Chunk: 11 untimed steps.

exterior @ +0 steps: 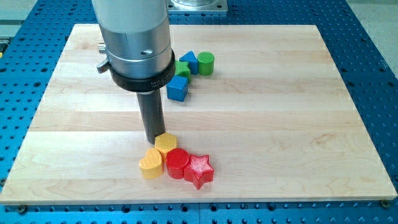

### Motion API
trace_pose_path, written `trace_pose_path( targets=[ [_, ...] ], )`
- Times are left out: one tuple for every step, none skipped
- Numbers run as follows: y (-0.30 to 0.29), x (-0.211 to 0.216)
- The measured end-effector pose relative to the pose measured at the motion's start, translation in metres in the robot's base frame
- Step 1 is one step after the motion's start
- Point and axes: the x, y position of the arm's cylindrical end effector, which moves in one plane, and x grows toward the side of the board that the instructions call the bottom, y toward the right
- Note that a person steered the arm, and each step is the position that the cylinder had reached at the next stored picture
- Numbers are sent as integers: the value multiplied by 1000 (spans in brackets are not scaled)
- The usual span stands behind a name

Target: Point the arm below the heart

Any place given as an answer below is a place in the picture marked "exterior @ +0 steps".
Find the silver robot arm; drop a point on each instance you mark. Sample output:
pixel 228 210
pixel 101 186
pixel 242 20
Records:
pixel 138 49

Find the yellow heart block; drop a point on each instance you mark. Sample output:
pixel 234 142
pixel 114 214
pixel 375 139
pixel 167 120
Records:
pixel 151 165

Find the blue cube block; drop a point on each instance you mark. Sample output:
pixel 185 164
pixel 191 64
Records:
pixel 177 88

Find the yellow hexagon block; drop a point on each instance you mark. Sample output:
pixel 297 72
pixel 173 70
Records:
pixel 164 143

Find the green star block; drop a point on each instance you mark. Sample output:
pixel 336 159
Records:
pixel 182 69

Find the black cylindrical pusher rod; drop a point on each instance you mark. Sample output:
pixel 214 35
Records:
pixel 150 104

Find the red cylinder block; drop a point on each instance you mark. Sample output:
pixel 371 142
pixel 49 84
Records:
pixel 176 160

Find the green cylinder block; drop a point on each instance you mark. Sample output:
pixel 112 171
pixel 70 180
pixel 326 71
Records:
pixel 206 61

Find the blue triangle block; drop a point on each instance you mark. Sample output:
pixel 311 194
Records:
pixel 192 61

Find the red star block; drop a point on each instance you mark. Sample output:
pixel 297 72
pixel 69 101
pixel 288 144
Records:
pixel 198 171

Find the wooden board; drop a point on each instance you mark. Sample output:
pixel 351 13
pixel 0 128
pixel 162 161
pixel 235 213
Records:
pixel 275 118

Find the blue perforated metal table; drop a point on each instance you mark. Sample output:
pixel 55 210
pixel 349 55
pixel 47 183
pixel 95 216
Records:
pixel 32 56

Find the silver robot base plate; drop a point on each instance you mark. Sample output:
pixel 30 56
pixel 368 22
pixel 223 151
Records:
pixel 181 7

